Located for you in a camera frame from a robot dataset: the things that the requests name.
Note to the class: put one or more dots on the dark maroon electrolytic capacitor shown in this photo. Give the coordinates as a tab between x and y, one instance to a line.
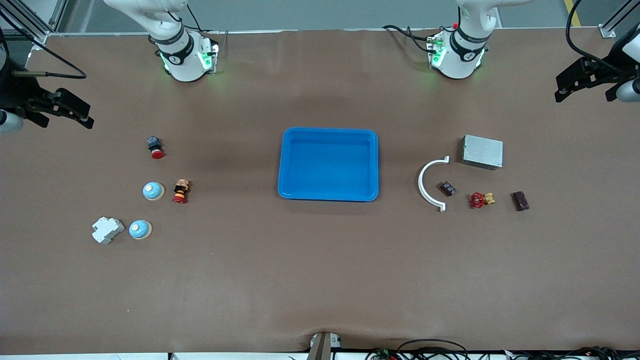
520	201

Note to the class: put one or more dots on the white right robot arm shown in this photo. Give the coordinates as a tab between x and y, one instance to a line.
182	65

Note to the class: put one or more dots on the blue bell with cream button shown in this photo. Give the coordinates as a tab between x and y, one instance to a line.
140	229
153	191

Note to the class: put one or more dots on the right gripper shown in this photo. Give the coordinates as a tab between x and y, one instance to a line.
15	93

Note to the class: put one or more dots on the white circuit breaker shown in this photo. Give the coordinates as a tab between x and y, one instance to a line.
107	229

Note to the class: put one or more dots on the white curved plastic bracket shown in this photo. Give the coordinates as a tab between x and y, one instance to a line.
422	187

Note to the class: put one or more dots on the red pushbutton with black body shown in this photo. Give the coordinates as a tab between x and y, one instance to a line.
155	148

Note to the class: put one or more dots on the aluminium frame profile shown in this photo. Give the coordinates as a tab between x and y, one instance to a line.
607	31
59	15

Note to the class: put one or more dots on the blue plastic tray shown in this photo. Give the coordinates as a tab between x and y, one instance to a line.
327	165

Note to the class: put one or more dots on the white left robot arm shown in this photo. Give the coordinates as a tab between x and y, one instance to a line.
457	62

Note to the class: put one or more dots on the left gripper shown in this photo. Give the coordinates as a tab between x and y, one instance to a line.
608	71

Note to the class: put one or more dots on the red emergency stop orange body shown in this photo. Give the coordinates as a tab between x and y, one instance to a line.
181	191

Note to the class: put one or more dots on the small dark electronic component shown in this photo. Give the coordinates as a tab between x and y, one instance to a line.
447	188

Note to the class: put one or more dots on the grey metal box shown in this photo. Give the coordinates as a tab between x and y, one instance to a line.
482	151

